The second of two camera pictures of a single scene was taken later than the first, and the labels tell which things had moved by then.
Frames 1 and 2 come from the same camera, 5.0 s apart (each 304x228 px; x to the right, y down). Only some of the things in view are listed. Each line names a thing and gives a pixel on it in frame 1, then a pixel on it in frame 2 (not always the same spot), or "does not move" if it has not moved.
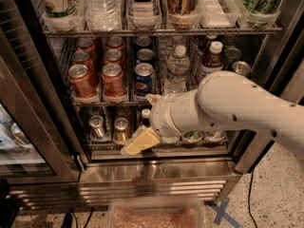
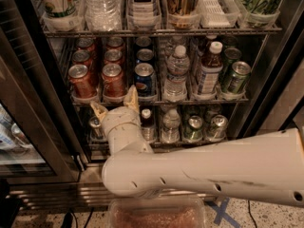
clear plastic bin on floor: x=156 y=213 does not move
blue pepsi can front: x=143 y=79 does not move
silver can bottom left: x=97 y=129 does not move
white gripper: x=161 y=116 -> x=120 y=117
